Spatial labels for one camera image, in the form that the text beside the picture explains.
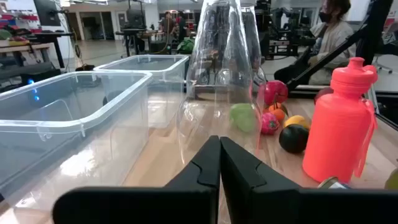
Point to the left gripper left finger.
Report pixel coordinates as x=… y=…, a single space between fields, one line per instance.
x=186 y=202

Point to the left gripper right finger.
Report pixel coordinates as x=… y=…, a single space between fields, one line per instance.
x=280 y=205

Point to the dark green food can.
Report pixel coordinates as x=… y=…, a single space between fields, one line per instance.
x=331 y=183

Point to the small dark green watermelon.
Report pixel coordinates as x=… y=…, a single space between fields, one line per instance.
x=293 y=138

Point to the red apple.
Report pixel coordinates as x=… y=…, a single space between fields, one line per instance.
x=269 y=124

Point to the orange mandarin pair with leaf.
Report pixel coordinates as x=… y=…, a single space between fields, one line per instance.
x=277 y=113

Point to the coral plastic squeeze bottle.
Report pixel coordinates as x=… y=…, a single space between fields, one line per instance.
x=335 y=130

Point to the clear bottle white cap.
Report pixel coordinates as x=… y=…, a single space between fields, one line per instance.
x=211 y=93

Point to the green apple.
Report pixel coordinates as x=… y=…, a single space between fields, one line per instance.
x=393 y=180

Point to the clear plastic storage bin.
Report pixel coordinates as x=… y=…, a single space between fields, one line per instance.
x=77 y=124
x=168 y=81

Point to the green pear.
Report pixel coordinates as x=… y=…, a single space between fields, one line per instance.
x=242 y=117

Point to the red pomegranate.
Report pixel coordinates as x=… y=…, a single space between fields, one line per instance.
x=276 y=91

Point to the green bag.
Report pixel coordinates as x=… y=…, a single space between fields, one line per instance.
x=186 y=46

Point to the person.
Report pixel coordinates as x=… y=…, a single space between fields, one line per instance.
x=168 y=26
x=334 y=37

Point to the wooden workbench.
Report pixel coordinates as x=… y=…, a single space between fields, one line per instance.
x=25 y=48

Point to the black wall monitor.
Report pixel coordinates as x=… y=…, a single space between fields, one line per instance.
x=46 y=12

